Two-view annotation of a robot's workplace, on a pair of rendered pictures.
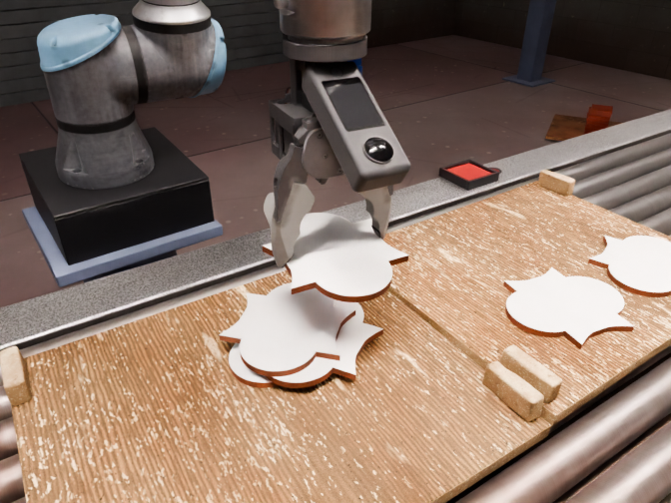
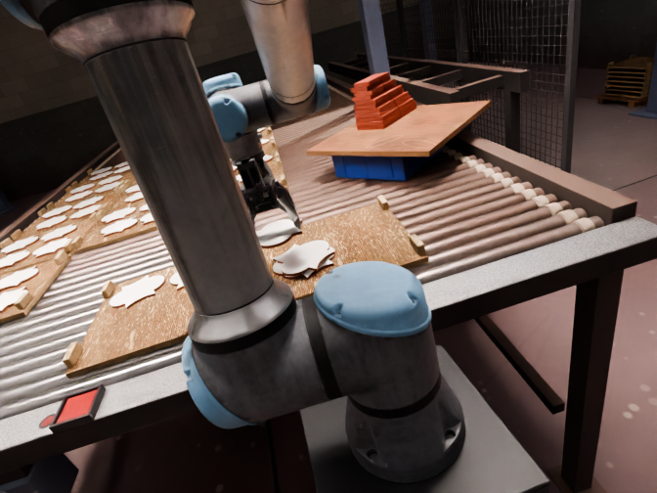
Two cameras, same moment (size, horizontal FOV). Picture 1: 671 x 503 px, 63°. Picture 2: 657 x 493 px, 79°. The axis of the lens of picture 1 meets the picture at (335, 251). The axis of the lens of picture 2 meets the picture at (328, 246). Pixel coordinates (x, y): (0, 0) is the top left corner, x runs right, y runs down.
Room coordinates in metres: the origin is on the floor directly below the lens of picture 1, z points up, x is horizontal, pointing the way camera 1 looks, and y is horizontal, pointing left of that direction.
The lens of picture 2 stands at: (1.15, 0.52, 1.44)
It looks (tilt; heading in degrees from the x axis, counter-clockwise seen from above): 29 degrees down; 210
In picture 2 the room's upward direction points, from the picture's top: 16 degrees counter-clockwise
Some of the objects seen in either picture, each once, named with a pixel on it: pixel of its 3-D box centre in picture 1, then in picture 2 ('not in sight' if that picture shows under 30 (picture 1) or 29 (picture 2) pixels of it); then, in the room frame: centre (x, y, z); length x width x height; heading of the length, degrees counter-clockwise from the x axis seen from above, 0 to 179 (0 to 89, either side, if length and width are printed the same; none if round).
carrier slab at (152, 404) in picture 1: (261, 398); (328, 249); (0.37, 0.07, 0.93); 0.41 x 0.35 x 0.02; 122
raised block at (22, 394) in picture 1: (15, 375); (416, 244); (0.38, 0.31, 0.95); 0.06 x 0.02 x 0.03; 32
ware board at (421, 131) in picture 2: not in sight; (398, 127); (-0.30, 0.12, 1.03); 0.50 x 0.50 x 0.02; 73
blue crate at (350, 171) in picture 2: not in sight; (388, 150); (-0.24, 0.09, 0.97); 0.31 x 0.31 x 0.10; 73
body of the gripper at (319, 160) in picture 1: (322, 106); (255, 181); (0.49, 0.01, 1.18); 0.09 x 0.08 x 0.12; 27
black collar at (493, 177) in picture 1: (468, 174); (78, 407); (0.91, -0.24, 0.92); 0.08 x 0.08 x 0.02; 33
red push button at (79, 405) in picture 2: (468, 175); (79, 408); (0.91, -0.24, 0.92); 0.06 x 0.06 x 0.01; 33
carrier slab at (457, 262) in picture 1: (542, 266); (172, 299); (0.60, -0.28, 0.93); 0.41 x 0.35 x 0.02; 124
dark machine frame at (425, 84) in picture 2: not in sight; (396, 129); (-2.10, -0.40, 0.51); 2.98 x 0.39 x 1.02; 33
